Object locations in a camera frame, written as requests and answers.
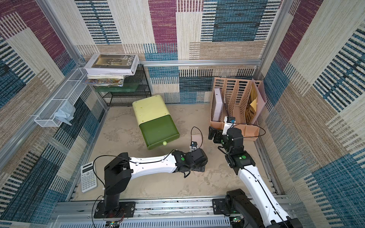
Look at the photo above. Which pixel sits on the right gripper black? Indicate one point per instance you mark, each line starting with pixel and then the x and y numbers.
pixel 218 137

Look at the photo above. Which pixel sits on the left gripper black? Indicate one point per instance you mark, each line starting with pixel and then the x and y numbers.
pixel 201 167

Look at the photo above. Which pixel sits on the green top drawer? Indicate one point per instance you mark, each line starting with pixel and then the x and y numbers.
pixel 159 132

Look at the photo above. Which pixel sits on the pink sponge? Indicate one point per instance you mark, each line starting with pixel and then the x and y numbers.
pixel 198 139

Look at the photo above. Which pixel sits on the green three-drawer cabinet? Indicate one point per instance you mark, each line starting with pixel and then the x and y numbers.
pixel 149 109

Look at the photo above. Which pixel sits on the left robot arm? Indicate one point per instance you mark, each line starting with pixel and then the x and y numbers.
pixel 123 168

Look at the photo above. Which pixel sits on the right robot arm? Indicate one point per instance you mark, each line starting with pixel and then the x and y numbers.
pixel 266 212

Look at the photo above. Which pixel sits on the white book in organizer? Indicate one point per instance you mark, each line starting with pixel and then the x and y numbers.
pixel 217 105

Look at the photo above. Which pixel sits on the pink desk file organizer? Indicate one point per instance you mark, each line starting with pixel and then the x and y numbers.
pixel 235 92

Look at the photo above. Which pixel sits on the yellow brown magazine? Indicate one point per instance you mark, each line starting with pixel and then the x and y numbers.
pixel 251 107

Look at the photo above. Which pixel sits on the green tray on shelf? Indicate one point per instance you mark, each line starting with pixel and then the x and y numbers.
pixel 128 87

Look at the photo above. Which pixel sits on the white calculator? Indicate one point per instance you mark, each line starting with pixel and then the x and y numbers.
pixel 88 178

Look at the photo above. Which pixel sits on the large white book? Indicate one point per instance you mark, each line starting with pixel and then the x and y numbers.
pixel 112 64

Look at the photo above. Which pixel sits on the stack of magazines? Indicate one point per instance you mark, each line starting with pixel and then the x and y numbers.
pixel 104 80

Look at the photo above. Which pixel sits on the crumpled white cloth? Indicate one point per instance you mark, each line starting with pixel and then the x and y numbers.
pixel 66 113

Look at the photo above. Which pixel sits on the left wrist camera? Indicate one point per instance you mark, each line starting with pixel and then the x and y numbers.
pixel 193 146

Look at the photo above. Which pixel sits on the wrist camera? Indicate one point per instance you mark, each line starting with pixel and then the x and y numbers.
pixel 229 122
pixel 193 146

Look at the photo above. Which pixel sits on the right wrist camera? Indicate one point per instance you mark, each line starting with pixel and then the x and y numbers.
pixel 229 122

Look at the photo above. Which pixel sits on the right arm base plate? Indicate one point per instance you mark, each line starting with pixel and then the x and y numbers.
pixel 221 206

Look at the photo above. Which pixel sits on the aluminium front rail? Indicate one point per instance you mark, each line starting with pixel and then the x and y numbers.
pixel 186 212

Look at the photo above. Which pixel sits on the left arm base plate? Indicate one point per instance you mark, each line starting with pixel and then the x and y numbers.
pixel 125 209

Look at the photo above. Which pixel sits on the black wire shelf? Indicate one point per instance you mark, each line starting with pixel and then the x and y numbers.
pixel 127 98

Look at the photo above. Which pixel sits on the white wire basket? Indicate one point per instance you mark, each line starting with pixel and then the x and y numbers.
pixel 70 90

